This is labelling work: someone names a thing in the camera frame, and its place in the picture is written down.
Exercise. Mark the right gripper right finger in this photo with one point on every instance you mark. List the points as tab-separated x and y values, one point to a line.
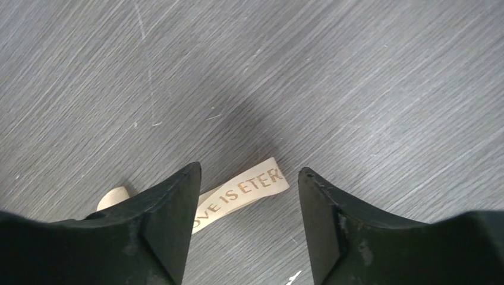
350	241

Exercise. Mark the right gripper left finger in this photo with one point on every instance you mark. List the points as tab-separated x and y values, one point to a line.
142	240

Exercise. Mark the cream printed ribbon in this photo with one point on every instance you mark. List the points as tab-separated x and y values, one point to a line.
240	192

